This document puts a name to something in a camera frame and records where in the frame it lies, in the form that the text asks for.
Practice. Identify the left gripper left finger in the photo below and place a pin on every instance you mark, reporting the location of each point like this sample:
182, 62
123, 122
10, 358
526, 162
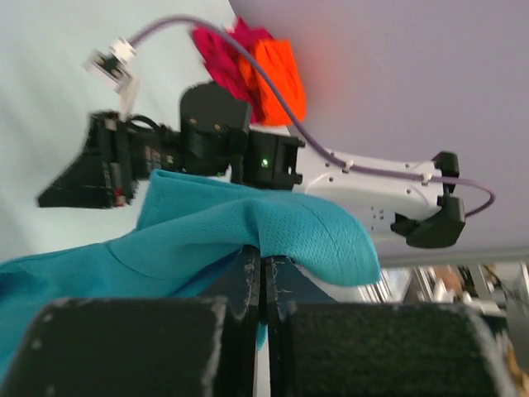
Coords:
202, 346

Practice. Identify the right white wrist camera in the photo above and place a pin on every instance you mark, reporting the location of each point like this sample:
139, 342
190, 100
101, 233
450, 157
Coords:
112, 67

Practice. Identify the magenta folded t shirt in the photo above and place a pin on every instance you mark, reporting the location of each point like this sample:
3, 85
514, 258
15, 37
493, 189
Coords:
221, 60

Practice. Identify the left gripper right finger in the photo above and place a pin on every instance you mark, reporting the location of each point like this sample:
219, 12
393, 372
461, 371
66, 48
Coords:
319, 347

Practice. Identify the teal t shirt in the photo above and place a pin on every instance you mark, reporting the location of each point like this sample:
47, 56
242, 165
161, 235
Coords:
186, 224

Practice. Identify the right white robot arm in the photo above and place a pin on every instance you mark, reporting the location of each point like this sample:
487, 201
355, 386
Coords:
411, 200

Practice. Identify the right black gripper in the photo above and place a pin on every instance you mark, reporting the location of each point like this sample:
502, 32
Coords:
116, 156

